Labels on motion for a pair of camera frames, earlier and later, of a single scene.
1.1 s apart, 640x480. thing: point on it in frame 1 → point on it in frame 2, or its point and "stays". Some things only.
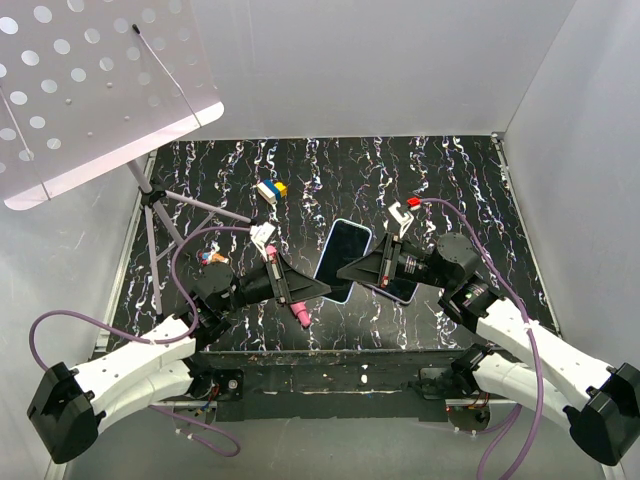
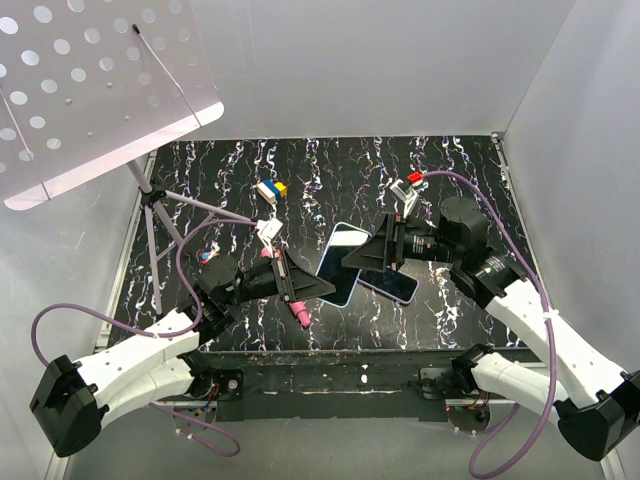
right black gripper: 378,265 → 376,252
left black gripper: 294,285 stays
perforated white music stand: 84,82 stays
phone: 346,243 stays
